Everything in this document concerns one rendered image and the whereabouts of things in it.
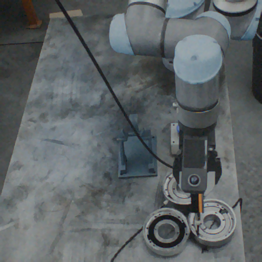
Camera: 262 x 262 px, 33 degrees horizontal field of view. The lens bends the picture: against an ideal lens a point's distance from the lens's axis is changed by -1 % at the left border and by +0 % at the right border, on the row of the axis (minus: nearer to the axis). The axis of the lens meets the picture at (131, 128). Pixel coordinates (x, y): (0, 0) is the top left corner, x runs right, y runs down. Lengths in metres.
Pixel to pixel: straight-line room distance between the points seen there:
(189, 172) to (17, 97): 1.90
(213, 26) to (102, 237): 0.55
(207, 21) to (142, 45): 0.12
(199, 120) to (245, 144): 1.43
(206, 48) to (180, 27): 0.11
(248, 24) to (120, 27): 0.48
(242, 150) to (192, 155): 1.38
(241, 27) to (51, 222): 0.70
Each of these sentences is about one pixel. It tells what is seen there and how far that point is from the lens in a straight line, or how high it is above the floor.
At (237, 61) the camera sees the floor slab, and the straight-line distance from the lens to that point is 2.60.
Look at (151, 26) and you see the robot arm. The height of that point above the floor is 1.24.
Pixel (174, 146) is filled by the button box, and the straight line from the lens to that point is 1.15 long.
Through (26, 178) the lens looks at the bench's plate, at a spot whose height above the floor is 0.80.
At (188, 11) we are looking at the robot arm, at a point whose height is 1.01.
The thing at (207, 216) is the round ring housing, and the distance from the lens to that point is 1.06.
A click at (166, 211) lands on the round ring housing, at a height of 0.83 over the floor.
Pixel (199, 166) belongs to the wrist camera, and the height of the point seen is 1.08.
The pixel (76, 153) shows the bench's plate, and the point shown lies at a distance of 1.22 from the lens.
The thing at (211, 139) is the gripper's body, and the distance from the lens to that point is 0.87.
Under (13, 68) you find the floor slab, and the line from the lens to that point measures 2.81.
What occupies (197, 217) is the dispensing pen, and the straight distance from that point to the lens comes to 0.99.
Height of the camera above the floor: 1.75
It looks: 50 degrees down
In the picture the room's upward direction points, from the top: 11 degrees counter-clockwise
